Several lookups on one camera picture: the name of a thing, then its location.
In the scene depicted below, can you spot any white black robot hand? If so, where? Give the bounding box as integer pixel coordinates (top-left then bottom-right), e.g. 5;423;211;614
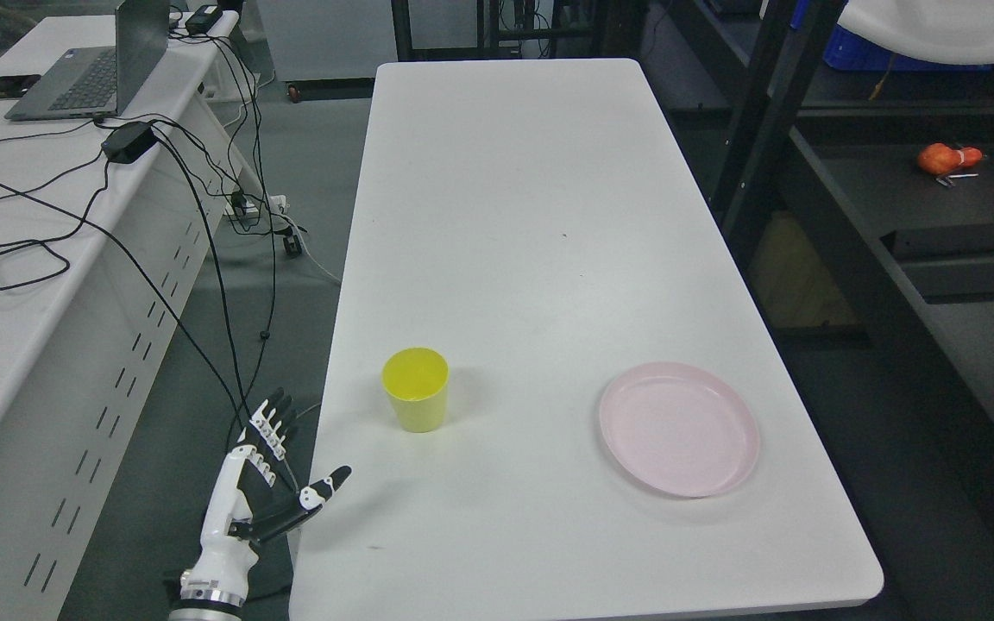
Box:
171;388;352;615

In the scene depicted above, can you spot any yellow plastic cup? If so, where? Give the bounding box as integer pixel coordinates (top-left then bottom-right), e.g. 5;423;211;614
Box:
381;347;450;433

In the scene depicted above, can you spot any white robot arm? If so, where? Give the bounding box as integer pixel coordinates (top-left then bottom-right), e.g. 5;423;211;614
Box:
167;599;242;621

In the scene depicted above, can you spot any dark metal shelf rack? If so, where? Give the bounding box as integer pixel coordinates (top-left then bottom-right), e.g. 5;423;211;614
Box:
644;1;994;536

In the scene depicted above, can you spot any orange toy on shelf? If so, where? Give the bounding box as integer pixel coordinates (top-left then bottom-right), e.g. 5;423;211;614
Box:
915;142;984;177

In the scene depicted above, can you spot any white power strip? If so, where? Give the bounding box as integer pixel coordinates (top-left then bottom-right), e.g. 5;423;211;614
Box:
223;194;291;220

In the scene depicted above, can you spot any white side desk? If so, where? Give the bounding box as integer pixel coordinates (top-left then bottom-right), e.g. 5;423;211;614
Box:
0;13;257;620

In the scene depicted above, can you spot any black power adapter brick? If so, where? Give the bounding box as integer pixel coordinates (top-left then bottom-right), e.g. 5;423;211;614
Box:
102;121;157;164

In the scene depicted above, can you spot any white table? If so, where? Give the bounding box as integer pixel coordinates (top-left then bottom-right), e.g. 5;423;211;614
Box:
289;59;884;620

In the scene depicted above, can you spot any pink plastic plate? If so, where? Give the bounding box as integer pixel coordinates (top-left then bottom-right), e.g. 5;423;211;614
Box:
597;361;761;499

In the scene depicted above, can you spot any grey laptop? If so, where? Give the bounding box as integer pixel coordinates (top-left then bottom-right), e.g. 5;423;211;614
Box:
4;1;169;122

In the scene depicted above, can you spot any blue plastic crate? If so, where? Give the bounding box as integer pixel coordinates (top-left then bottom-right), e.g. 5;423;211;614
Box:
823;25;991;72

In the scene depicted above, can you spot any black cable loop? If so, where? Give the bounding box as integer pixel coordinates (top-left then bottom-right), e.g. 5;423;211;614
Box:
0;240;72;292

